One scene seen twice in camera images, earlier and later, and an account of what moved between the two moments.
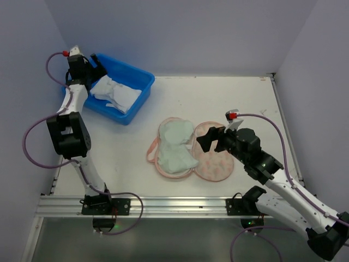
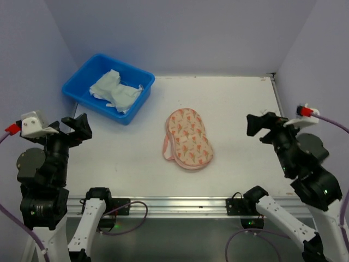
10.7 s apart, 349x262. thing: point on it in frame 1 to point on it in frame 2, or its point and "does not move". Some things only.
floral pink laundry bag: (213, 165) to (186, 141)
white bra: (119, 95) does not move
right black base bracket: (245, 208) does not move
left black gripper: (91, 71) to (66, 135)
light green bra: (176, 155) to (109, 88)
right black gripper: (220, 140) to (272, 129)
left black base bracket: (103, 204) does not move
